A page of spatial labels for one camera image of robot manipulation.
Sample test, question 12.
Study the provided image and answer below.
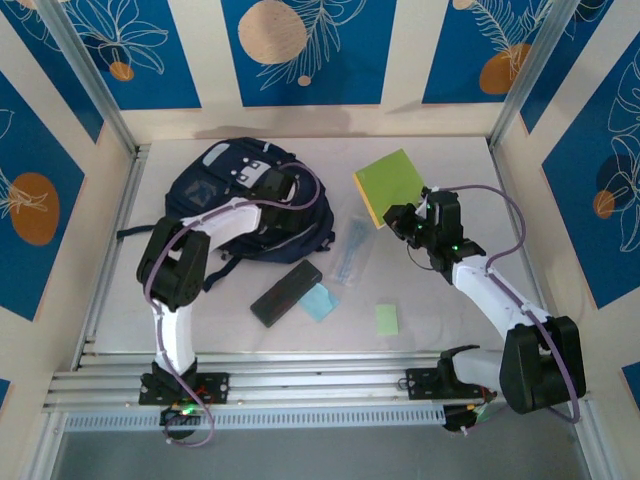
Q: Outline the grey slotted cable duct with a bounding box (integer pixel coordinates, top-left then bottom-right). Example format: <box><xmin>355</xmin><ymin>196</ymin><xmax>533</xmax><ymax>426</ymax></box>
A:
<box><xmin>62</xmin><ymin>403</ymin><xmax>446</xmax><ymax>432</ymax></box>

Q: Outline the black controller board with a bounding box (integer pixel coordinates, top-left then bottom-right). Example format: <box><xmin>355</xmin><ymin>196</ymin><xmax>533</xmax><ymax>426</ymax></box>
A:
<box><xmin>442</xmin><ymin>403</ymin><xmax>496</xmax><ymax>435</ymax></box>
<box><xmin>159</xmin><ymin>402</ymin><xmax>204</xmax><ymax>441</ymax></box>

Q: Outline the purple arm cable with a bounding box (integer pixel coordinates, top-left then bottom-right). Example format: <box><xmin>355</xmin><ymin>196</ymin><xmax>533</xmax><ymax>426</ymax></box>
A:
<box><xmin>434</xmin><ymin>183</ymin><xmax>584</xmax><ymax>436</ymax></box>
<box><xmin>143</xmin><ymin>162</ymin><xmax>322</xmax><ymax>448</ymax></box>

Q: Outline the clear plastic pen pouch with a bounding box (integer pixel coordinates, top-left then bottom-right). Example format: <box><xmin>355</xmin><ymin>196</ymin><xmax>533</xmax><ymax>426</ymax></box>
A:
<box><xmin>329</xmin><ymin>212</ymin><xmax>374</xmax><ymax>286</ymax></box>

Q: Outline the yellow-green cartoon notebook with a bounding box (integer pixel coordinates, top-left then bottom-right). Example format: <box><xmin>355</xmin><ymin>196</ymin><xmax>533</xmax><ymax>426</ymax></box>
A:
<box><xmin>352</xmin><ymin>147</ymin><xmax>426</xmax><ymax>231</ymax></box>

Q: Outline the black pencil case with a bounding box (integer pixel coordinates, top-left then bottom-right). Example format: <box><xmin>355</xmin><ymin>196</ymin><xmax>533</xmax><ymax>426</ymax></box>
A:
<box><xmin>249</xmin><ymin>258</ymin><xmax>324</xmax><ymax>329</ymax></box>

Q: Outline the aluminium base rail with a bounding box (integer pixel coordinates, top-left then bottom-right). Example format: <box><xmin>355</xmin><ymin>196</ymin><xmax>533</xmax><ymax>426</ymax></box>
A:
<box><xmin>42</xmin><ymin>351</ymin><xmax>594</xmax><ymax>412</ymax></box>

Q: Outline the light green sticky pad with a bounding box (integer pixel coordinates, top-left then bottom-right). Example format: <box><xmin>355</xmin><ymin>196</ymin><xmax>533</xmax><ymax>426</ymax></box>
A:
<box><xmin>374</xmin><ymin>303</ymin><xmax>400</xmax><ymax>336</ymax></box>

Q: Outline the light blue sticky pad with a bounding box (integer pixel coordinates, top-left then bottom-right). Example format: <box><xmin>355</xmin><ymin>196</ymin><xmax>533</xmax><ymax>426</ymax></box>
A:
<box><xmin>298</xmin><ymin>283</ymin><xmax>340</xmax><ymax>324</ymax></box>

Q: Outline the aluminium side rail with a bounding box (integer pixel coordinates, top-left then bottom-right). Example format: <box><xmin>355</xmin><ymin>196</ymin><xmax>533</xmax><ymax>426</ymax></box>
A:
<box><xmin>72</xmin><ymin>143</ymin><xmax>151</xmax><ymax>371</ymax></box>
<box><xmin>487</xmin><ymin>139</ymin><xmax>565</xmax><ymax>360</ymax></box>

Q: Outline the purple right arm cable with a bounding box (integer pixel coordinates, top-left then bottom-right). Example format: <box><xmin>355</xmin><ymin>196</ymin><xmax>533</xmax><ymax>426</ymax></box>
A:
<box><xmin>434</xmin><ymin>183</ymin><xmax>584</xmax><ymax>436</ymax></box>

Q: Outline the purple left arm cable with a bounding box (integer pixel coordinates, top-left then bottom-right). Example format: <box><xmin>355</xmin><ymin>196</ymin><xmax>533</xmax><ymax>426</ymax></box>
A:
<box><xmin>143</xmin><ymin>162</ymin><xmax>322</xmax><ymax>448</ymax></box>

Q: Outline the aluminium frame post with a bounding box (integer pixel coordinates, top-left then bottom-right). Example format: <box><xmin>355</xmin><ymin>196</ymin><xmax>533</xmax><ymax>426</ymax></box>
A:
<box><xmin>37</xmin><ymin>0</ymin><xmax>139</xmax><ymax>156</ymax></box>
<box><xmin>488</xmin><ymin>0</ymin><xmax>584</xmax><ymax>151</ymax></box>

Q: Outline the navy blue backpack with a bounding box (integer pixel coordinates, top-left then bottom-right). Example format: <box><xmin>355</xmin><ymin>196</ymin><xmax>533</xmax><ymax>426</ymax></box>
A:
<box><xmin>117</xmin><ymin>137</ymin><xmax>335</xmax><ymax>294</ymax></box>

